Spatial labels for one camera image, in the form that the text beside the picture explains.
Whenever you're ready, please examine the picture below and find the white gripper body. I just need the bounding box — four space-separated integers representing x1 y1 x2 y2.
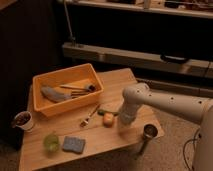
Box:
117 102 138 132

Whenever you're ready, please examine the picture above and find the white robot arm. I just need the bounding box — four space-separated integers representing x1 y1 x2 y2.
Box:
119 83 213 171

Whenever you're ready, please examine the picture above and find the silver metal cup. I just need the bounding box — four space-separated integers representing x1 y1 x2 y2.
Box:
143 124 158 139

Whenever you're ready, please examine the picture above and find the green plastic cup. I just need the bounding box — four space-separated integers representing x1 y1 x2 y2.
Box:
43 134 60 152

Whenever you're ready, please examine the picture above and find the white cup with dark contents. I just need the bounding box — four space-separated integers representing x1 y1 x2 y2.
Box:
12 111 34 131

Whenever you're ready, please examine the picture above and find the orange toy fruit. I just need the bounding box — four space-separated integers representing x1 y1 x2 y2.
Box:
103 113 114 127

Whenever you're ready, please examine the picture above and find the green toy vegetable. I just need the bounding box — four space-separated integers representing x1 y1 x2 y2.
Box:
97 109 118 116

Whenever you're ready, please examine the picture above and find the wooden utensil in bin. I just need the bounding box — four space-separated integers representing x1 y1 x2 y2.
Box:
60 84 96 92

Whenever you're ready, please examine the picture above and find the wooden table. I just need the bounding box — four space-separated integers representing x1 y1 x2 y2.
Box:
18 67 165 171

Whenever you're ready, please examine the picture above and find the blue grey sponge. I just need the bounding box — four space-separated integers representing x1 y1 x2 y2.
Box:
62 136 86 154

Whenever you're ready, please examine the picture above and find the yellow plastic bin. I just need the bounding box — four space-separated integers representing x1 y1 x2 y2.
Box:
32 63 104 117

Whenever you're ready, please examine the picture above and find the grey cloth in bin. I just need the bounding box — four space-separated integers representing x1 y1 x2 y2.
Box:
41 86 71 103

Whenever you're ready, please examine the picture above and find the grey metal shelf rail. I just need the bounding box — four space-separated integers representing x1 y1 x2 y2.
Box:
62 42 213 79

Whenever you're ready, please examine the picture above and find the black cable on floor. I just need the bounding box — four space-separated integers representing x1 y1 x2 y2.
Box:
182 129 202 171

